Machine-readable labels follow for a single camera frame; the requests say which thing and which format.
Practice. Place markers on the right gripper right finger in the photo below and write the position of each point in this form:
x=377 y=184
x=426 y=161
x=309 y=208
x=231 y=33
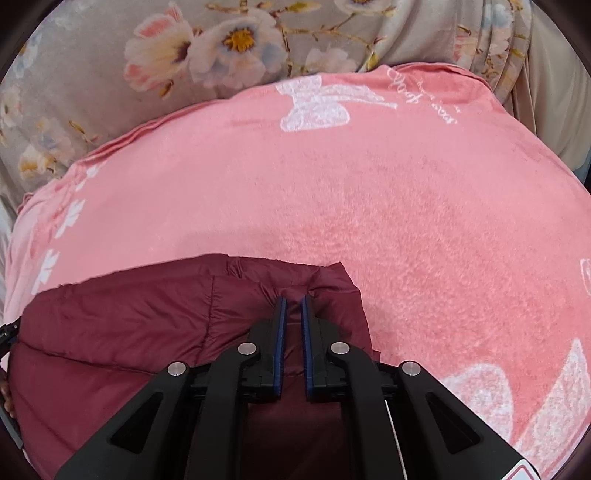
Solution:
x=401 y=422

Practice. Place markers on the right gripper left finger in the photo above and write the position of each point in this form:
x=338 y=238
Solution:
x=185 y=422

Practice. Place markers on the maroon puffer jacket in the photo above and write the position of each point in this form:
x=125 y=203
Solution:
x=84 y=350

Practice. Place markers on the person's left hand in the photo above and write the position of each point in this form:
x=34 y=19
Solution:
x=6 y=397

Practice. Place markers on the pink fleece blanket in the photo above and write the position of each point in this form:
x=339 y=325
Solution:
x=468 y=238

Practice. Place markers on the beige cloth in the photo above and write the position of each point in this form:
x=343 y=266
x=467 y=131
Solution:
x=552 y=94

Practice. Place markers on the floral grey bedsheet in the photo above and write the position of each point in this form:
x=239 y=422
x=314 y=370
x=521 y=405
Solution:
x=86 y=72

